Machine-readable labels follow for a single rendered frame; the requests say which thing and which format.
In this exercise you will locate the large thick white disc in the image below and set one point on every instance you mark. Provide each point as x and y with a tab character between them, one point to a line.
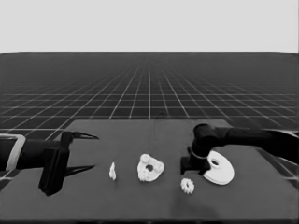
222	175

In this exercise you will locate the white round carrier with pins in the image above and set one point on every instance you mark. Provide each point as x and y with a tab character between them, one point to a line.
154	174

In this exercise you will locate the small white T-shaped piece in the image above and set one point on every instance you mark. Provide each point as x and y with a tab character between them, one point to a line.
112	172

